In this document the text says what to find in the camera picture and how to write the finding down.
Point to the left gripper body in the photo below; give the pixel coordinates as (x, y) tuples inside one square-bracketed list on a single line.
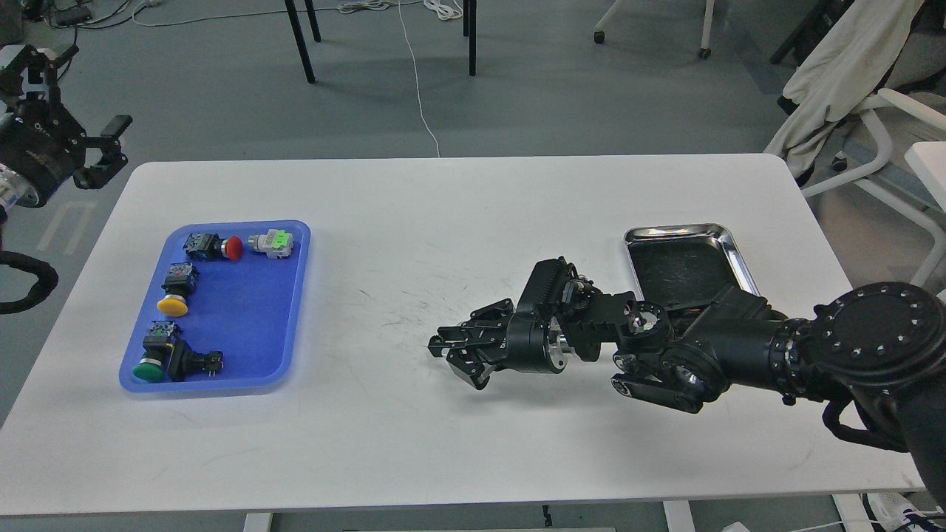
[(41, 147)]

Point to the steel tray with black mat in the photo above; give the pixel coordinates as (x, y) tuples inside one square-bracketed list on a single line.
[(678, 266)]

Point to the green push button switch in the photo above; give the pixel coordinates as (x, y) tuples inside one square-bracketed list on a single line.
[(158, 344)]

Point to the black selector switch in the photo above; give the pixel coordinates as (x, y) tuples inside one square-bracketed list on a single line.
[(185, 361)]

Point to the red push button switch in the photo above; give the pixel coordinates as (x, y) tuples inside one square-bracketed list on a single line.
[(209, 247)]

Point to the blue plastic tray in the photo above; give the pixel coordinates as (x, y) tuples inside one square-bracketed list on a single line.
[(247, 310)]

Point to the white office chair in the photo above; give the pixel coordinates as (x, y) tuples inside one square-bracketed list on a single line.
[(874, 156)]

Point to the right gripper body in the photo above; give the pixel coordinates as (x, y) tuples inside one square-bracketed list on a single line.
[(533, 345)]

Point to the beige cloth on chair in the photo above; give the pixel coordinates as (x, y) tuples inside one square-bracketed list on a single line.
[(842, 71)]

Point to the green and grey switch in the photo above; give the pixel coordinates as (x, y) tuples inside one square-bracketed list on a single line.
[(275, 243)]

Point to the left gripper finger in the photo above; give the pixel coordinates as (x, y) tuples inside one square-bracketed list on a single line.
[(94, 177), (30, 83)]

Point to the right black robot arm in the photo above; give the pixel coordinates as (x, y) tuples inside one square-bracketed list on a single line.
[(875, 355)]

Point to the yellow push button switch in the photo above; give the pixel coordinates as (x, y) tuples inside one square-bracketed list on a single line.
[(179, 283)]

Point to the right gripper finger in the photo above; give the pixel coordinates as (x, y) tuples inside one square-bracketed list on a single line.
[(474, 366), (484, 328)]

